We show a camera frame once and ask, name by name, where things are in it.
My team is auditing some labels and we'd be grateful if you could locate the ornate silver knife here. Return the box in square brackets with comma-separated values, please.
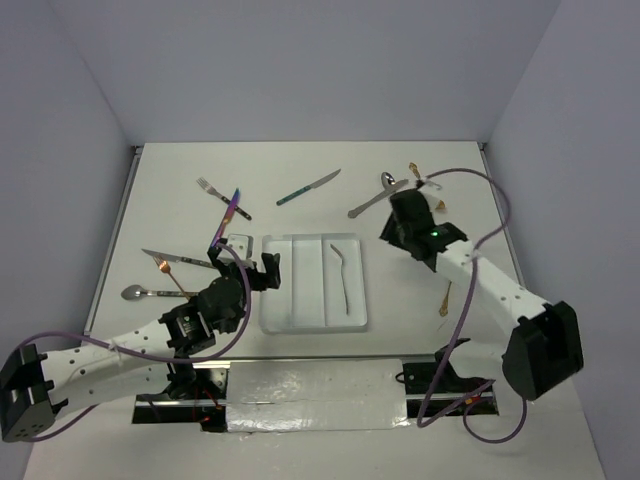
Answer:
[347, 179, 409, 219]

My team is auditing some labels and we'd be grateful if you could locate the copper fork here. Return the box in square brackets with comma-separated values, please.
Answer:
[153, 255, 191, 300]

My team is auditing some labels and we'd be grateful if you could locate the iridescent rainbow knife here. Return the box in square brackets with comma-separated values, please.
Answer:
[210, 189, 240, 248]

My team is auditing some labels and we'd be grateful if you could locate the plain silver fork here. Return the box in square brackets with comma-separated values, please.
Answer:
[329, 243, 350, 316]

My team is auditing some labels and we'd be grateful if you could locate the ornate gold spoon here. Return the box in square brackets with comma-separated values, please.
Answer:
[438, 282, 452, 317]

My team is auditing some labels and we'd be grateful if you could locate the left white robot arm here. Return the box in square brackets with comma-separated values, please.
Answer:
[1, 242, 281, 443]

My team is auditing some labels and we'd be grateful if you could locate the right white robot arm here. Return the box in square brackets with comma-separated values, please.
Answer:
[381, 189, 584, 401]

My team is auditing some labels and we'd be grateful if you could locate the white three-compartment cutlery tray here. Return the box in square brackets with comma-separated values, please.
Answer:
[258, 233, 368, 335]

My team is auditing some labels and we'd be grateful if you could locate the gold spoon far right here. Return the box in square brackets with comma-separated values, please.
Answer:
[409, 162, 421, 179]

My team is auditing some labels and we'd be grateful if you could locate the white foil-covered base board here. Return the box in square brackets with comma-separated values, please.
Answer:
[226, 359, 409, 433]

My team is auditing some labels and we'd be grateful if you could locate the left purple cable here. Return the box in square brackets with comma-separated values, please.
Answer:
[19, 238, 251, 441]

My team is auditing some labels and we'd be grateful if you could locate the purple cable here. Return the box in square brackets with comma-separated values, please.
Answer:
[19, 238, 251, 441]
[415, 167, 529, 445]

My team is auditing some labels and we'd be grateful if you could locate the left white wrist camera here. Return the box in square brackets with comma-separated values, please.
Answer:
[227, 234, 253, 259]

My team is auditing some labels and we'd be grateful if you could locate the knife with black handle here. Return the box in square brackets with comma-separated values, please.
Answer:
[141, 248, 214, 269]

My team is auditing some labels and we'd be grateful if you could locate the spoon with teal handle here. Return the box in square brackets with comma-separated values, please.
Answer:
[381, 172, 401, 193]

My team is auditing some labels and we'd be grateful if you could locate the fork with black handle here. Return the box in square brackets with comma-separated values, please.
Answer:
[196, 177, 252, 221]

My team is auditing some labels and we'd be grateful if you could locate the knife with teal handle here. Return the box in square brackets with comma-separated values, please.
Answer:
[275, 169, 341, 206]

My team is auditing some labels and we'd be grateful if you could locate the spoon with black handle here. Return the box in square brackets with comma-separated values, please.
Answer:
[120, 284, 185, 301]

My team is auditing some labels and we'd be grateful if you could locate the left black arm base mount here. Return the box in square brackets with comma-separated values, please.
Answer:
[132, 363, 230, 433]

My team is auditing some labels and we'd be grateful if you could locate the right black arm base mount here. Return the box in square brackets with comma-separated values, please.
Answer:
[395, 347, 499, 420]

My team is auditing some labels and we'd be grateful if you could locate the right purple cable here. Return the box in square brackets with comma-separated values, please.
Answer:
[415, 167, 529, 445]

